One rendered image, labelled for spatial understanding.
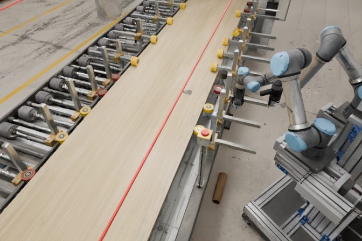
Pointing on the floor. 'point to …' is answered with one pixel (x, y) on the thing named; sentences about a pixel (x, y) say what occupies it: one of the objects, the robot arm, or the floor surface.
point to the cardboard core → (219, 188)
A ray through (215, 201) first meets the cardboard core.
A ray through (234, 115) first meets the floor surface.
